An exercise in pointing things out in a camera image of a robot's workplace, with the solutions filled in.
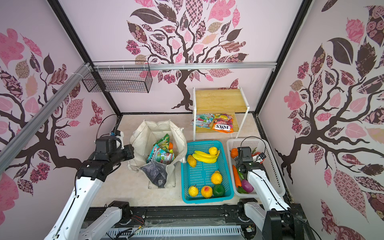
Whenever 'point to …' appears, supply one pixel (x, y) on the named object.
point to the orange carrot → (237, 176)
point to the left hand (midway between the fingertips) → (133, 150)
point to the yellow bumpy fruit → (216, 177)
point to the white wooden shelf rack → (199, 130)
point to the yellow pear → (193, 191)
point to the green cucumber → (241, 175)
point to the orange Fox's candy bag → (223, 123)
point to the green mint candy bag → (203, 120)
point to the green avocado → (218, 190)
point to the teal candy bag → (159, 155)
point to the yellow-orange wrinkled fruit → (192, 161)
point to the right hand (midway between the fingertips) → (244, 161)
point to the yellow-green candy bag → (163, 143)
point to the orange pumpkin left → (234, 152)
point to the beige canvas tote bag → (146, 135)
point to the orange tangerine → (170, 145)
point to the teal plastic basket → (200, 175)
